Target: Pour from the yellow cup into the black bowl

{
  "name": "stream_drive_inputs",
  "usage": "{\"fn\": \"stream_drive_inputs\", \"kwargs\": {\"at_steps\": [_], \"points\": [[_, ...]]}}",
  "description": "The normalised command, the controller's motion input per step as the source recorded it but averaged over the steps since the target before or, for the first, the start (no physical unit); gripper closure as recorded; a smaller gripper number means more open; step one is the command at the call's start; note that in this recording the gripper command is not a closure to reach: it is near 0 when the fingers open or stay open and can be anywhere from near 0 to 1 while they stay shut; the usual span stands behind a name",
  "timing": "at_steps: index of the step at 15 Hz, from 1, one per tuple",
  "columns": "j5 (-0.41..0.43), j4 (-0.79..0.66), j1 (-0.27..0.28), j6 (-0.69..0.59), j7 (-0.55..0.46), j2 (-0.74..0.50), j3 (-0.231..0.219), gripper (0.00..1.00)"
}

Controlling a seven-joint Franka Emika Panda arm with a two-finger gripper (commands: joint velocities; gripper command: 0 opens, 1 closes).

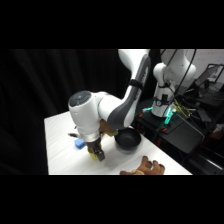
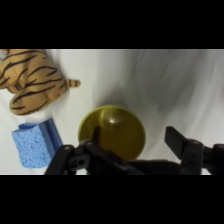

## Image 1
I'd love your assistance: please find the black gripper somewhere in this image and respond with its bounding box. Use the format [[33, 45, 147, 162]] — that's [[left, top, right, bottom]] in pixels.
[[84, 137, 106, 163]]

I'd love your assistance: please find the black bowl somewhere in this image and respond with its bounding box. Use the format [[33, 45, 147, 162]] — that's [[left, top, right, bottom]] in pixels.
[[114, 127, 143, 151]]

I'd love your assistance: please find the blue sponge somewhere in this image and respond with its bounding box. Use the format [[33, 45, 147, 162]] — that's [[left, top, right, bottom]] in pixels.
[[73, 137, 87, 150]]

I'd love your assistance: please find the brown plush moose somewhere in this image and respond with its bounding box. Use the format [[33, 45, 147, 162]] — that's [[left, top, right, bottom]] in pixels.
[[119, 155, 166, 176]]

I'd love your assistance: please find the black robot stand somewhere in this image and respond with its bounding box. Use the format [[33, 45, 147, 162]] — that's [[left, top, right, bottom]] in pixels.
[[131, 97, 206, 156]]

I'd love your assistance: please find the black curtain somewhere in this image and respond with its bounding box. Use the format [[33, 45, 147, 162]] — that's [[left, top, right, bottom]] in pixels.
[[0, 49, 165, 176]]

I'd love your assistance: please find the black monitor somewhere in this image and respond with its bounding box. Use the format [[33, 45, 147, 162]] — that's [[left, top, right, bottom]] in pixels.
[[194, 63, 224, 90]]

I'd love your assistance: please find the tan wrist camera mount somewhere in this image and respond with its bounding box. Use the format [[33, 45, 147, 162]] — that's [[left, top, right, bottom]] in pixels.
[[99, 119, 119, 137]]

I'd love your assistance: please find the yellow cable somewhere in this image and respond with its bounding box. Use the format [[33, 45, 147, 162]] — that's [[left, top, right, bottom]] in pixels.
[[172, 97, 194, 120]]

